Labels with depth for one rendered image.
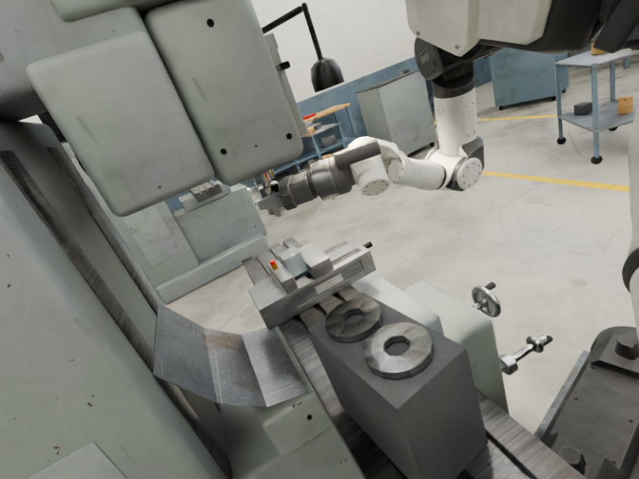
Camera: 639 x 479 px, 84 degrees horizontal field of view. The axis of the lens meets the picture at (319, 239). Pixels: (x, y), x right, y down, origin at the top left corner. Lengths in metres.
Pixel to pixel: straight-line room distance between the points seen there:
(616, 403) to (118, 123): 1.16
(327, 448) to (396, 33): 8.52
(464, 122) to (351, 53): 7.49
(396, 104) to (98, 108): 4.82
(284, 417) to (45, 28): 0.82
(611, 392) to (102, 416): 1.06
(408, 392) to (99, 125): 0.60
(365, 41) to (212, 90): 7.90
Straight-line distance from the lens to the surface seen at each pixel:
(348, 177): 0.78
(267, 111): 0.72
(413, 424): 0.48
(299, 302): 0.97
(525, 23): 0.62
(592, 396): 1.10
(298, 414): 0.89
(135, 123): 0.68
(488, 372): 1.21
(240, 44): 0.73
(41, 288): 0.63
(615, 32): 0.61
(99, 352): 0.67
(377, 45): 8.67
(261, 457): 1.00
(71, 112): 0.69
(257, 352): 1.03
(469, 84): 0.89
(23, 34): 0.72
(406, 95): 5.43
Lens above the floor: 1.43
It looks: 23 degrees down
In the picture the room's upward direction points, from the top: 21 degrees counter-clockwise
